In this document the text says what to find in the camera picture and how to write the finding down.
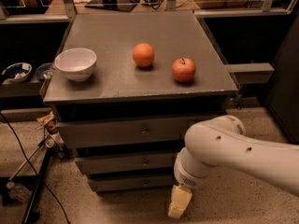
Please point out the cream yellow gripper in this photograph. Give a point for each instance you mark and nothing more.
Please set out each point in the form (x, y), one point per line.
(185, 175)

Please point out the grey bottom drawer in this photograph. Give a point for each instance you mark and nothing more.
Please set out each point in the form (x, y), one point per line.
(131, 182)

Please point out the grey drawer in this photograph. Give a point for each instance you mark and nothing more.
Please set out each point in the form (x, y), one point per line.
(113, 132)
(131, 182)
(126, 162)

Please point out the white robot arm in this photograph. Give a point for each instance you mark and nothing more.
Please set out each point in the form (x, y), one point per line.
(222, 142)

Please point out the grey middle drawer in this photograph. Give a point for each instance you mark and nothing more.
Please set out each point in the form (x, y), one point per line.
(126, 162)

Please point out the grey top drawer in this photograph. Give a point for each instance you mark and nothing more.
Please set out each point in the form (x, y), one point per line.
(113, 132)

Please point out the grey drawer cabinet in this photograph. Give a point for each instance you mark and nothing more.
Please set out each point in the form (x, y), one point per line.
(121, 89)

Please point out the red apple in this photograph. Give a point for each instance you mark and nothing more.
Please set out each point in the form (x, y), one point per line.
(183, 70)

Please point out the grey side shelf right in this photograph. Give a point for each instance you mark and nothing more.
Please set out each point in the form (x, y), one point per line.
(250, 73)

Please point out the black tripod stand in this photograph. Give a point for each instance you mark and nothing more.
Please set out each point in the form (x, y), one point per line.
(30, 216)

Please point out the orange fruit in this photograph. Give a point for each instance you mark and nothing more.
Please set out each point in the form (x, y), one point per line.
(143, 54)

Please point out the crumpled snack wrapper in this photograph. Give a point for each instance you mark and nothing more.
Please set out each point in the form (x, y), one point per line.
(47, 121)

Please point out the clear plastic bottle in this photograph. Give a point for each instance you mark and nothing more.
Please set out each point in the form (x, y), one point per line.
(18, 192)

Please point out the dark small bowl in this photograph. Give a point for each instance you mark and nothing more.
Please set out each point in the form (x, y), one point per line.
(44, 71)

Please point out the grey left shelf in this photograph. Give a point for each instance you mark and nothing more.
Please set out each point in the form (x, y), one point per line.
(26, 88)

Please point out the blue white bowl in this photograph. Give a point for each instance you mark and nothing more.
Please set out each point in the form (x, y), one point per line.
(17, 72)

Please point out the black monitor base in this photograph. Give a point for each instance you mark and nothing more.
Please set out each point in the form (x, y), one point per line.
(113, 5)

